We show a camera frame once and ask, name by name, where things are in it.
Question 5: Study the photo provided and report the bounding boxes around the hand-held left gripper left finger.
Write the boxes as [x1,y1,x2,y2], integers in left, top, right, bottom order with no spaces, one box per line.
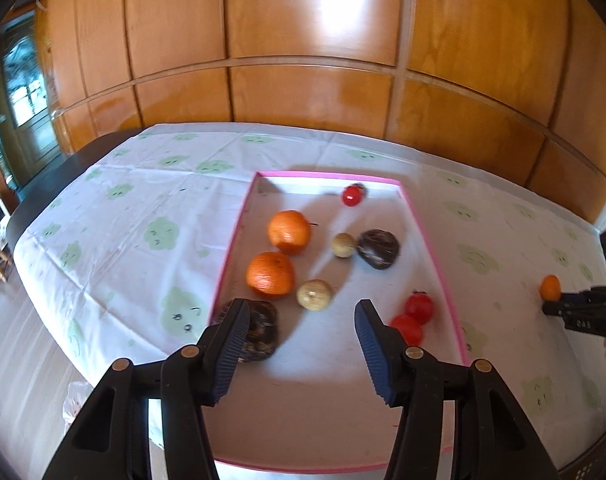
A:
[42,298,252,480]

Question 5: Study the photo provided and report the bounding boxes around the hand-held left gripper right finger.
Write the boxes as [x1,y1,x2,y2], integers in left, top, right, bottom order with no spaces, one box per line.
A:
[354,298,561,480]

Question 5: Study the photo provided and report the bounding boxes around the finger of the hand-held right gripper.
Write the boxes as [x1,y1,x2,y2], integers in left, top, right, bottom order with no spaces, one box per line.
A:
[542,290,591,318]

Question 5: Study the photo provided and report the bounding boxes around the dark brown wrinkled fruit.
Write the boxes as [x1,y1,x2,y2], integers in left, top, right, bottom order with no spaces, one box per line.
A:
[357,229,400,271]
[218,300,280,363]

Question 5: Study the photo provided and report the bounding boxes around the red tomato with stem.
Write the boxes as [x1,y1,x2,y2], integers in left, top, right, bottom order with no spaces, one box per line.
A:
[404,290,435,325]

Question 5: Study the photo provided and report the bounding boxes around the pink-rimmed white tray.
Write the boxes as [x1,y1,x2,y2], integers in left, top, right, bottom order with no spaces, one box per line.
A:
[203,170,471,473]

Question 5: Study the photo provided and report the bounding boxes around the pale tan longan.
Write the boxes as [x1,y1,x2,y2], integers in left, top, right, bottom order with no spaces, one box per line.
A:
[297,279,334,312]

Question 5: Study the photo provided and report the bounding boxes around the greenish brown longan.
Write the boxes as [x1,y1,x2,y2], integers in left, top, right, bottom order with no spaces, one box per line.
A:
[332,233,356,259]

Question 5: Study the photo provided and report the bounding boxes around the orange tangerine with stem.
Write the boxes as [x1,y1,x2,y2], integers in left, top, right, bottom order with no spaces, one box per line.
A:
[267,210,318,256]

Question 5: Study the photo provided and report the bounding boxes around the white plastic bag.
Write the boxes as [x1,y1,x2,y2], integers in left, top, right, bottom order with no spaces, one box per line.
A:
[62,380,96,441]

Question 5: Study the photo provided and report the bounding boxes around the cloud-print white tablecloth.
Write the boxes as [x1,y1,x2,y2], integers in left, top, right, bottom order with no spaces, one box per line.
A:
[13,121,606,461]

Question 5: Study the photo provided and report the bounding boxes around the glass door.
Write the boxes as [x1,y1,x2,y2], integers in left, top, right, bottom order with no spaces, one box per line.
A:
[0,15,66,191]

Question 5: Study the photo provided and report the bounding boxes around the wooden panelled wardrobe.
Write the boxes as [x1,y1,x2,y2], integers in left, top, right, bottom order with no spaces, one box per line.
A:
[33,0,606,226]

